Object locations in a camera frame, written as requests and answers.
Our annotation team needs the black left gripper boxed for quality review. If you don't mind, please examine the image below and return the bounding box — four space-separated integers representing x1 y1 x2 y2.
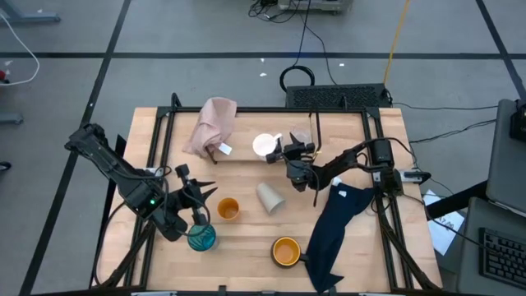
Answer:
166 164 219 226

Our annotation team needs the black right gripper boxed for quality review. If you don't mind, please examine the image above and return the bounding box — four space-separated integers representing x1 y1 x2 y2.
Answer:
265 131 318 193

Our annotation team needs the small clear glass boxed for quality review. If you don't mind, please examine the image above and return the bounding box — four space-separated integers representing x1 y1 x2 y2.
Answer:
292 126 314 146

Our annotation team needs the white mug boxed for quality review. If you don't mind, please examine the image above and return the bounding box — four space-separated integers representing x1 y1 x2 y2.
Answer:
251 132 284 160

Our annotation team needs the small orange plastic cup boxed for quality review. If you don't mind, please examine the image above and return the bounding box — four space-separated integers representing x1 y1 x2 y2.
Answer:
216 197 242 222

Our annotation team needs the teal faceted plastic tumbler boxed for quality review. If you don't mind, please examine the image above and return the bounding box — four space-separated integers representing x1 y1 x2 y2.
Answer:
187 223 219 253

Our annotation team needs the beige ribbed cup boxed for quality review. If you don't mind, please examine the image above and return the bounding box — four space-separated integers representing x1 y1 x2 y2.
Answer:
255 182 287 215

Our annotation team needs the pink cloth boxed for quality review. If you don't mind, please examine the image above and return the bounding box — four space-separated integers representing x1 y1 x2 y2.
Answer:
182 96 239 160

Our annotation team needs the orange bowl mug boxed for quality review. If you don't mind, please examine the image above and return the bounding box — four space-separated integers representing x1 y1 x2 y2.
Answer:
270 236 310 270

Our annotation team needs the black vented computer case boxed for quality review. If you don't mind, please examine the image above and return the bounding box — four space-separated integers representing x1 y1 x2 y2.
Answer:
284 82 392 110

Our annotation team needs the black side panel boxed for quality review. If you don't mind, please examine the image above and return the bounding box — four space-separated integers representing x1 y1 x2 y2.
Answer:
115 134 128 166

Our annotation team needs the navy blue cloth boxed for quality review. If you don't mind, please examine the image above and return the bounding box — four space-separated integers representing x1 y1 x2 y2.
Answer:
303 176 377 294

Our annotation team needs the grey equipment base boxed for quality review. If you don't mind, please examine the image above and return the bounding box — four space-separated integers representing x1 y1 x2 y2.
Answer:
277 0 354 14

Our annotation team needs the white paper sheet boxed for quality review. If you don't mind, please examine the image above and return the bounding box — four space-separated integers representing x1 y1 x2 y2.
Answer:
422 188 466 257

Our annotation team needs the grey table foot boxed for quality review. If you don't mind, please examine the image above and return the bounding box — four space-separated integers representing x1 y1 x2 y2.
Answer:
0 113 25 126
0 0 62 24

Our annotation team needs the grey flat panel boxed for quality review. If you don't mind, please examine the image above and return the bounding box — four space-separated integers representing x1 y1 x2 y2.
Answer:
486 98 526 215

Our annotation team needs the grey desk top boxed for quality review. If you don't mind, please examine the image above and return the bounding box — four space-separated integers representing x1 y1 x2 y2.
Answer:
455 197 526 296

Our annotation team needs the black box device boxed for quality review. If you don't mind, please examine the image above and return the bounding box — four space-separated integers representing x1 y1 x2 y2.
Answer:
508 98 526 143

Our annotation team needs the black keyboard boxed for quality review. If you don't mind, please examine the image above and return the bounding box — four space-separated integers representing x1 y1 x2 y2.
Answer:
478 226 526 289

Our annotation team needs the black table rig frame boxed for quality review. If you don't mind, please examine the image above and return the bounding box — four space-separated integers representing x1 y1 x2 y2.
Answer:
88 92 444 295

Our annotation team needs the coiled black cable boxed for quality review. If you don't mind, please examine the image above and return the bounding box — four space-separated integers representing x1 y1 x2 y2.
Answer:
279 0 316 94

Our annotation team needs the black cable bundle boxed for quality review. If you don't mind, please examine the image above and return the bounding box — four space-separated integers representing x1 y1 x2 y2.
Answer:
248 0 305 25

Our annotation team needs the yellow cable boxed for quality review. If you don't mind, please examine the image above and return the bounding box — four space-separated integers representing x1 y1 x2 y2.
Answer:
382 0 413 86

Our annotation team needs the thin black cable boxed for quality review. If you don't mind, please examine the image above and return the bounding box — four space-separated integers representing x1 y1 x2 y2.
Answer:
408 118 497 145
391 101 499 112

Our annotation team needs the white cable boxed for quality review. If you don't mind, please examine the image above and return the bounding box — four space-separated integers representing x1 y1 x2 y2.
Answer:
0 12 41 87

